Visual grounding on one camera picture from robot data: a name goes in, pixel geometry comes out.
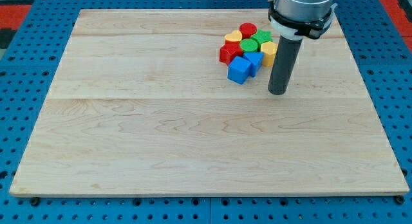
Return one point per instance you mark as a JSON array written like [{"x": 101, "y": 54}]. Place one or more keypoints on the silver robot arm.
[{"x": 295, "y": 19}]

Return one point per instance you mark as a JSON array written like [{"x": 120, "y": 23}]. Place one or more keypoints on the blue cube block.
[{"x": 239, "y": 69}]

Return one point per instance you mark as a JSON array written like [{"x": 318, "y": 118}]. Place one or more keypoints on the light wooden board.
[{"x": 141, "y": 106}]

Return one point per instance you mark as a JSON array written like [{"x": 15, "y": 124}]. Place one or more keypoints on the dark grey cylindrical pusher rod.
[{"x": 286, "y": 55}]

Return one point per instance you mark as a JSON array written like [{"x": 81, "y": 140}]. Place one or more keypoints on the green circle block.
[{"x": 248, "y": 45}]

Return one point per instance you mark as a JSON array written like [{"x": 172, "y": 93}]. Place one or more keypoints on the yellow hexagon block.
[{"x": 269, "y": 50}]

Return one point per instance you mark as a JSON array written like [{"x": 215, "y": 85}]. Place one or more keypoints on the green star block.
[{"x": 261, "y": 37}]

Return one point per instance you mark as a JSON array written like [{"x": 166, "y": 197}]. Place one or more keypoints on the red pentagon block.
[{"x": 229, "y": 51}]

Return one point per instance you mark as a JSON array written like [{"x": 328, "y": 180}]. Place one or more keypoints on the red circle block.
[{"x": 247, "y": 30}]

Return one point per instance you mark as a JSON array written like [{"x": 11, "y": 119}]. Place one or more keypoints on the blue triangle block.
[{"x": 255, "y": 58}]

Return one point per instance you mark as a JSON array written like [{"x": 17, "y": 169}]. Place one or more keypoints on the yellow heart block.
[{"x": 234, "y": 36}]

